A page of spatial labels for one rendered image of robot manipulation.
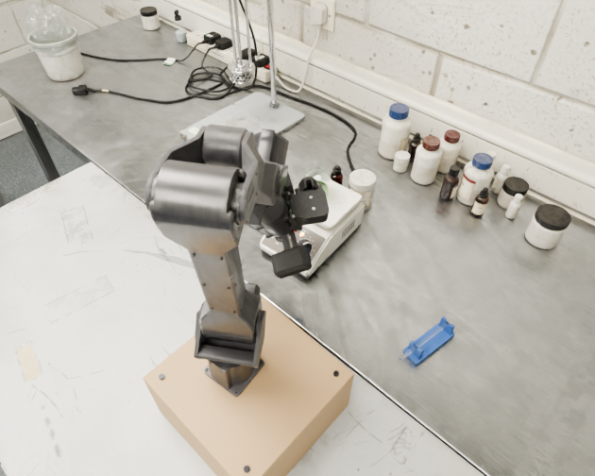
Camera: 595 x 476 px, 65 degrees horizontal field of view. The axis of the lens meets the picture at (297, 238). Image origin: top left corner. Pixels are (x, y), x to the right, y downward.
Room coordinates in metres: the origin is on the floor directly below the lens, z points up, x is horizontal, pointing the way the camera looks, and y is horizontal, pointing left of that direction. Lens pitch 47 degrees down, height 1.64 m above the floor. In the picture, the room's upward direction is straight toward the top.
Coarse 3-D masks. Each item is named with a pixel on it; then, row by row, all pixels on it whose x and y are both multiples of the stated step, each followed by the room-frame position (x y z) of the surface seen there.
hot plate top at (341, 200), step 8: (336, 184) 0.77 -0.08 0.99; (336, 192) 0.74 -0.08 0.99; (344, 192) 0.74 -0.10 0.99; (352, 192) 0.74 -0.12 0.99; (328, 200) 0.72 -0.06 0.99; (336, 200) 0.72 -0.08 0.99; (344, 200) 0.72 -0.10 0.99; (352, 200) 0.72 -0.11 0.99; (360, 200) 0.72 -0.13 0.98; (336, 208) 0.70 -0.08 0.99; (344, 208) 0.70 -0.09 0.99; (352, 208) 0.70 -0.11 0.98; (328, 216) 0.67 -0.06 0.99; (336, 216) 0.67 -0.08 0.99; (344, 216) 0.68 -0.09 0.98; (320, 224) 0.65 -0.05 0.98; (328, 224) 0.65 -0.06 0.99; (336, 224) 0.65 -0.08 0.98
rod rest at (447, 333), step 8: (440, 320) 0.47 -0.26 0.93; (432, 328) 0.46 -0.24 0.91; (448, 328) 0.45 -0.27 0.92; (424, 336) 0.44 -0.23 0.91; (440, 336) 0.44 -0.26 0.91; (448, 336) 0.44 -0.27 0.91; (424, 344) 0.43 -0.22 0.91; (432, 344) 0.43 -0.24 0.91; (440, 344) 0.43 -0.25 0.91; (416, 352) 0.40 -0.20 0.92; (424, 352) 0.41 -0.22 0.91; (432, 352) 0.41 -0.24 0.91; (416, 360) 0.40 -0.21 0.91
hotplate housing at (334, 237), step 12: (360, 204) 0.73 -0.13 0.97; (348, 216) 0.69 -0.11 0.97; (360, 216) 0.72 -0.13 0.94; (312, 228) 0.66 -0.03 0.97; (324, 228) 0.66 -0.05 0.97; (336, 228) 0.66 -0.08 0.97; (348, 228) 0.68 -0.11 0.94; (336, 240) 0.65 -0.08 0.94; (264, 252) 0.65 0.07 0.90; (276, 252) 0.63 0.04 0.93; (324, 252) 0.62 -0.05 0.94; (312, 264) 0.59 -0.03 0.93
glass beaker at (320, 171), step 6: (312, 162) 0.76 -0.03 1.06; (318, 162) 0.76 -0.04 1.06; (324, 162) 0.75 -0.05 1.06; (306, 168) 0.74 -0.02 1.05; (312, 168) 0.75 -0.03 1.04; (318, 168) 0.76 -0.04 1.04; (324, 168) 0.75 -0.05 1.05; (330, 168) 0.73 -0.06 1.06; (306, 174) 0.72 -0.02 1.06; (312, 174) 0.75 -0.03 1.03; (318, 174) 0.76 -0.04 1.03; (324, 174) 0.75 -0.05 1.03; (318, 180) 0.71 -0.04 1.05; (324, 180) 0.71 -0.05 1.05; (324, 186) 0.71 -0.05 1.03
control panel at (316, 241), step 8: (296, 232) 0.66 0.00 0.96; (304, 232) 0.65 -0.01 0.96; (312, 232) 0.65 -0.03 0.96; (264, 240) 0.66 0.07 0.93; (272, 240) 0.65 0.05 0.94; (312, 240) 0.63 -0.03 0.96; (320, 240) 0.63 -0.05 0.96; (272, 248) 0.64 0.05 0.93; (280, 248) 0.63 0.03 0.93; (312, 248) 0.62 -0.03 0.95; (312, 256) 0.60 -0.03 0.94
